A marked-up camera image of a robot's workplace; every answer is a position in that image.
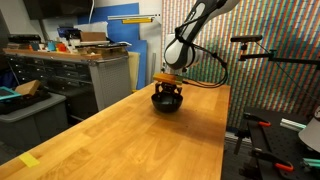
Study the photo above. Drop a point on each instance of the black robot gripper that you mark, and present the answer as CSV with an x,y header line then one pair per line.
x,y
168,87

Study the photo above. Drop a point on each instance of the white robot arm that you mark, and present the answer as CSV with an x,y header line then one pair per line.
x,y
180,53

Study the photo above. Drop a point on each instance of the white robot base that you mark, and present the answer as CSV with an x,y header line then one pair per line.
x,y
311,133

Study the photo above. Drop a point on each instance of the black bowl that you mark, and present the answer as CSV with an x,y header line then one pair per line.
x,y
166,102

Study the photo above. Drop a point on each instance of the gray metal tube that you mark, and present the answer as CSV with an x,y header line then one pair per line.
x,y
153,68

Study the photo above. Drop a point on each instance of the beige foam board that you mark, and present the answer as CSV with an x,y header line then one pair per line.
x,y
134,70

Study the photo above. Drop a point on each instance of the gray drawer cabinet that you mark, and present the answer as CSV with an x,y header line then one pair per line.
x,y
110,80

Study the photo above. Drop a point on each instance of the blue foam board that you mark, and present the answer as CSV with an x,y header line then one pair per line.
x,y
126,33

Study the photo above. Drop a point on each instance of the yellow spirit level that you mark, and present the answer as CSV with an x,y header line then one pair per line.
x,y
136,21

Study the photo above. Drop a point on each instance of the brown cardboard box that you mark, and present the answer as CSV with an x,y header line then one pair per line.
x,y
93,36

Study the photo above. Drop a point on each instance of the orange small container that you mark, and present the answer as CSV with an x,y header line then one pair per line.
x,y
61,47

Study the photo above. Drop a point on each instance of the multicolour patterned backdrop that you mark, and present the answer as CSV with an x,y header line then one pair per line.
x,y
266,20

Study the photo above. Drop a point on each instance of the wooden shelf board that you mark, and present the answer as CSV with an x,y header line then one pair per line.
x,y
50,54

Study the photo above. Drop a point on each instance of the teal small cup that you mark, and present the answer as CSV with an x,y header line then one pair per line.
x,y
51,46

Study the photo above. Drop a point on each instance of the silver aluminium extrusion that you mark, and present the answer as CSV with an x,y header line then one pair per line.
x,y
291,124

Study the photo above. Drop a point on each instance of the black perforated breadboard table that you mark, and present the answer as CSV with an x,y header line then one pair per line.
x,y
286,143

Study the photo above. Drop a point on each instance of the gray storage bin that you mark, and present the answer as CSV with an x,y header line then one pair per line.
x,y
33,123

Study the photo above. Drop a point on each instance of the black monitor screen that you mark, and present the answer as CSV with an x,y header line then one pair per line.
x,y
56,8

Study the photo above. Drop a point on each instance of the brown cardboard block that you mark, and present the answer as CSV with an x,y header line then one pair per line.
x,y
27,87

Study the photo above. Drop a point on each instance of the black tray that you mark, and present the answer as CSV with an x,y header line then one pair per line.
x,y
20,101

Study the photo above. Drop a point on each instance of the black flat device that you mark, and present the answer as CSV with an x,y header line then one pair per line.
x,y
23,38

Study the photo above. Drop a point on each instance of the teal plastic piece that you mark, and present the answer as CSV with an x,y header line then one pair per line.
x,y
311,162

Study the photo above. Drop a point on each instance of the teal tray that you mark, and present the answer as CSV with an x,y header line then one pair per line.
x,y
8,93

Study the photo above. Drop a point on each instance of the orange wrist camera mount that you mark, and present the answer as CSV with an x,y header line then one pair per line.
x,y
165,78

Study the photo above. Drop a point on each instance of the white metal rail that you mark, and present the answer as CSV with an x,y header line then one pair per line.
x,y
133,16

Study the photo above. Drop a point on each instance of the black bar camera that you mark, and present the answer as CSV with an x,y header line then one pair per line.
x,y
246,38

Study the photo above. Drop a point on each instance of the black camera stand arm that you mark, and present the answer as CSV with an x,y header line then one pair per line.
x,y
256,56

